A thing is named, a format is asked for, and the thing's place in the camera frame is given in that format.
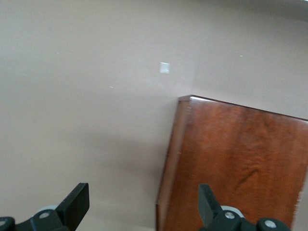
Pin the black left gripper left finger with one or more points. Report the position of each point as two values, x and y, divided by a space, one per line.
72 209

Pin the dark brown wooden cabinet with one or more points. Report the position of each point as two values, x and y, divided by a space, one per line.
235 154

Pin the small square tape patch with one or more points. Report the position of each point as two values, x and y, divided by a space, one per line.
164 67

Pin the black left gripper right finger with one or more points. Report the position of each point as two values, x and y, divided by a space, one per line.
209 211

